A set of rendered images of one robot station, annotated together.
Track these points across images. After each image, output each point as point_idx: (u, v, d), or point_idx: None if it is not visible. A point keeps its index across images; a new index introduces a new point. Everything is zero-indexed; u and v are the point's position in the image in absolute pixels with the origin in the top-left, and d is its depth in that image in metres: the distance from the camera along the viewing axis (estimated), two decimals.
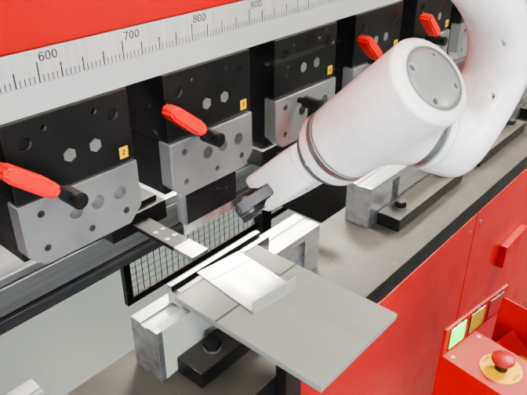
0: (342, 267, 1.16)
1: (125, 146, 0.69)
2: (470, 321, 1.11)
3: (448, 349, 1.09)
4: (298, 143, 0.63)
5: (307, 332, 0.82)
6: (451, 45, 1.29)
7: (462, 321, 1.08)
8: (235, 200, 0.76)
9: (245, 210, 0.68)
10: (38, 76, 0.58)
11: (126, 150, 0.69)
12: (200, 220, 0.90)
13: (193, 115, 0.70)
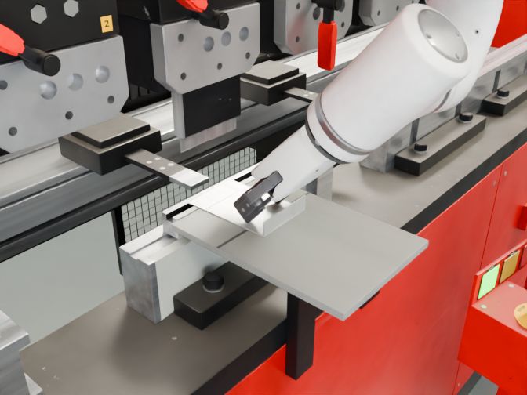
0: (358, 210, 1.04)
1: (108, 16, 0.57)
2: (502, 268, 0.99)
3: (478, 298, 0.97)
4: (306, 124, 0.65)
5: (325, 259, 0.70)
6: None
7: (494, 267, 0.96)
8: (237, 201, 0.76)
9: (254, 200, 0.68)
10: None
11: (110, 22, 0.57)
12: (199, 136, 0.78)
13: None
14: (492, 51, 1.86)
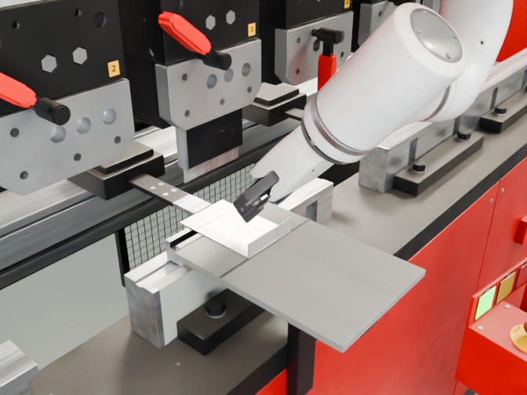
0: (357, 231, 1.06)
1: (115, 62, 0.59)
2: (498, 289, 1.01)
3: (475, 319, 0.99)
4: (302, 124, 0.64)
5: (325, 289, 0.72)
6: None
7: (490, 288, 0.98)
8: (236, 200, 0.76)
9: (250, 199, 0.68)
10: None
11: (117, 67, 0.59)
12: (202, 167, 0.80)
13: (194, 27, 0.60)
14: None
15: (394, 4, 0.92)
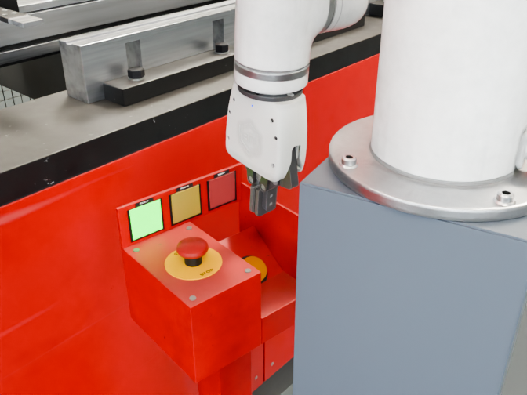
0: (16, 139, 0.86)
1: None
2: (169, 204, 0.81)
3: (134, 240, 0.79)
4: (271, 99, 0.66)
5: None
6: None
7: (150, 201, 0.79)
8: (258, 209, 0.77)
9: (298, 181, 0.72)
10: None
11: None
12: None
13: None
14: None
15: None
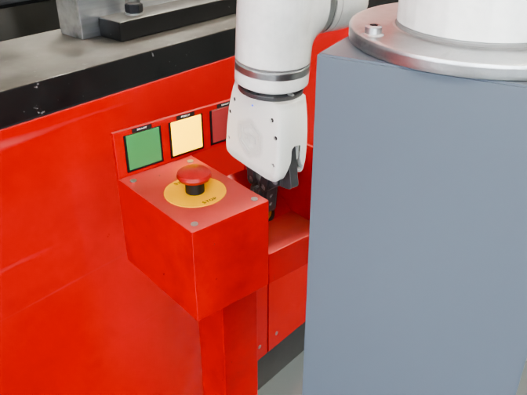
0: (4, 67, 0.80)
1: None
2: (169, 133, 0.75)
3: (131, 170, 0.73)
4: (272, 99, 0.66)
5: None
6: None
7: (148, 128, 0.73)
8: None
9: (297, 181, 0.72)
10: None
11: None
12: None
13: None
14: None
15: None
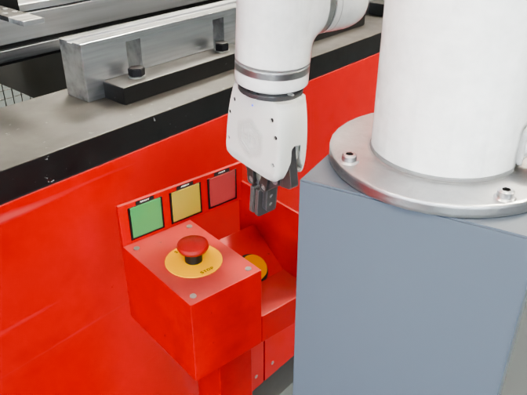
0: (16, 137, 0.86)
1: None
2: (169, 202, 0.81)
3: (134, 238, 0.79)
4: (271, 99, 0.66)
5: None
6: None
7: (150, 200, 0.79)
8: (258, 209, 0.77)
9: (297, 181, 0.72)
10: None
11: None
12: None
13: None
14: None
15: None
